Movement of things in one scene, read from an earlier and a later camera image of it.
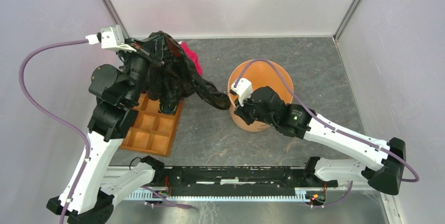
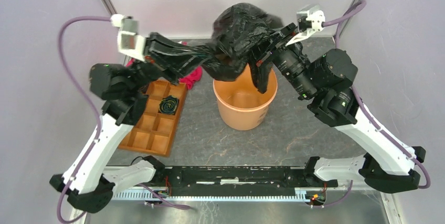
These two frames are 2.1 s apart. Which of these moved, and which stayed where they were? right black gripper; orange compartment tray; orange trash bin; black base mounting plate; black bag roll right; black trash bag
Moved: right black gripper; black trash bag; orange trash bin
Stayed: black bag roll right; orange compartment tray; black base mounting plate
